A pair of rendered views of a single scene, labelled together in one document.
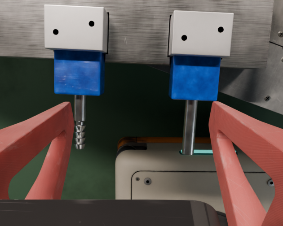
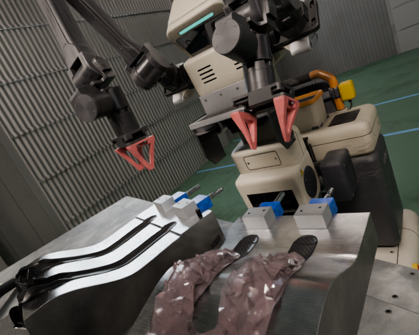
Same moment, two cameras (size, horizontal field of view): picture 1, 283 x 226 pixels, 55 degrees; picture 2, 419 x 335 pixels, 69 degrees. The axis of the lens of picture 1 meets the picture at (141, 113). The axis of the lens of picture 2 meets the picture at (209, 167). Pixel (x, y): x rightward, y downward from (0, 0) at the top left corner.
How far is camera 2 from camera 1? 53 cm
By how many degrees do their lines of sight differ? 68
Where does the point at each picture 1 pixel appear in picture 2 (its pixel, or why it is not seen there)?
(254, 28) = (236, 226)
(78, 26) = (307, 209)
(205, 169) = not seen: hidden behind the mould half
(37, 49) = (342, 215)
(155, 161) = not seen: hidden behind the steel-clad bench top
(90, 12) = (299, 213)
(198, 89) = (267, 204)
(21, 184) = not seen: outside the picture
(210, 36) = (253, 211)
